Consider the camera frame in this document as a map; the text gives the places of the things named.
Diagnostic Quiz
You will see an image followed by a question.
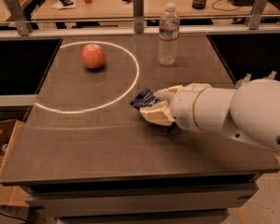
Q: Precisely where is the blue rxbar blueberry wrapper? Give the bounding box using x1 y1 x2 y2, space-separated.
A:
129 87 178 134

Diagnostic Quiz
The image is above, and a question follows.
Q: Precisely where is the small clear sanitizer bottle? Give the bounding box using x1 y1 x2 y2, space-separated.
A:
235 73 252 89

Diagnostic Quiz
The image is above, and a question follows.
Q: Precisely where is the left metal bracket post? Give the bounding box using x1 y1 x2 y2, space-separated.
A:
4 0 32 36

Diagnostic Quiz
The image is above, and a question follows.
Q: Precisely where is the white drawer cabinet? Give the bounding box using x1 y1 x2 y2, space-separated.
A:
26 175 258 217

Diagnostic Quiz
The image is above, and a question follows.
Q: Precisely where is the black mesh pen cup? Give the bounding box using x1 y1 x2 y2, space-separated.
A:
192 0 207 9

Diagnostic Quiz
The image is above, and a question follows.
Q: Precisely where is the clear plastic water bottle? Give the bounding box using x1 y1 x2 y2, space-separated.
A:
158 3 180 66

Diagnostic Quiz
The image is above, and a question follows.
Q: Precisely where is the middle metal bracket post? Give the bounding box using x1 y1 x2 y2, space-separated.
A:
133 0 144 33

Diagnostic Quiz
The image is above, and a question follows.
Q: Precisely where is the metal bracket post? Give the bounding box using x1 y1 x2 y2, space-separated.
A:
133 0 144 33
4 0 32 36
245 0 268 30

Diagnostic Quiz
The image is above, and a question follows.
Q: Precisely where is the right metal bracket post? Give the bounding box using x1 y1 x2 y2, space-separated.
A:
245 0 268 30

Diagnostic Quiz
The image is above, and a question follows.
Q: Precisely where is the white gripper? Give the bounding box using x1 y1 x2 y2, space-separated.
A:
140 83 210 133

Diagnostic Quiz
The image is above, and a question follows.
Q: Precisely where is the black cable on desk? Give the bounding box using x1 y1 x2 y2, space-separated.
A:
211 0 238 12

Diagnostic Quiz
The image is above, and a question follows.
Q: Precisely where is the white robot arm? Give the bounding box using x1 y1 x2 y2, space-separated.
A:
140 78 280 156

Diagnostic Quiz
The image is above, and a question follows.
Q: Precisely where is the red apple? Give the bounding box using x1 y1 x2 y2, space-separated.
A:
81 44 105 69

